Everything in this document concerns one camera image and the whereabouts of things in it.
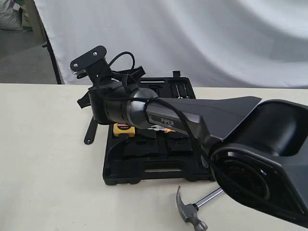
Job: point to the black adjustable wrench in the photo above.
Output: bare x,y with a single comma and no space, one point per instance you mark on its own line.
91,132

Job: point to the orange handled pliers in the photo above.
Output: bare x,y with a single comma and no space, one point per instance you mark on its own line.
167,130

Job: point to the brown cardboard box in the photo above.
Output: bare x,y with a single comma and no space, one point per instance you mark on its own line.
31,21

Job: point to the white backdrop cloth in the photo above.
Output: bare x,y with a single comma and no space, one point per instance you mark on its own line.
215,43

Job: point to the black plastic tool case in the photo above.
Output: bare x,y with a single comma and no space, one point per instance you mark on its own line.
151,154

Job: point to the yellow tape measure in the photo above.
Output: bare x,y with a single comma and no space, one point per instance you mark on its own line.
120,128

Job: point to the grey sack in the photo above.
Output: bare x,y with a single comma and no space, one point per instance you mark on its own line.
10,14

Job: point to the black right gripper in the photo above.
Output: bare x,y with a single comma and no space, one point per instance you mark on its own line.
108,102

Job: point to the large yellow black screwdriver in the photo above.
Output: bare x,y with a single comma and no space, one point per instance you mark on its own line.
178,92

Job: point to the black backdrop stand pole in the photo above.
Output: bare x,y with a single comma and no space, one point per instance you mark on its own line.
52,57

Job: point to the steel claw hammer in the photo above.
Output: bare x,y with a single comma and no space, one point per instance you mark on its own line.
188,212

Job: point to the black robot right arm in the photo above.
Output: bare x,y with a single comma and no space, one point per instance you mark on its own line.
256,150

